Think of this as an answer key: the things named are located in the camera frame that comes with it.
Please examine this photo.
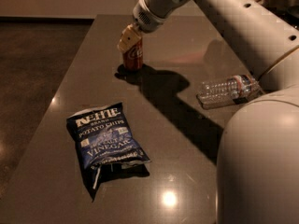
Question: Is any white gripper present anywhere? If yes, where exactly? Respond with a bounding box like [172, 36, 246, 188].
[118, 0, 167, 53]

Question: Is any red coke can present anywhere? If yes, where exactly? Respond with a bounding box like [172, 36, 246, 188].
[122, 40, 143, 71]

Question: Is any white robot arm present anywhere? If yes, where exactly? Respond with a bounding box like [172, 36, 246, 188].
[119, 0, 299, 224]

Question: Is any blue potato chips bag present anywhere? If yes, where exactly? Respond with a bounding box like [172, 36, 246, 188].
[66, 103, 150, 189]

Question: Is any clear plastic water bottle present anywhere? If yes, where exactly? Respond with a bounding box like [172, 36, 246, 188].
[196, 75, 260, 109]

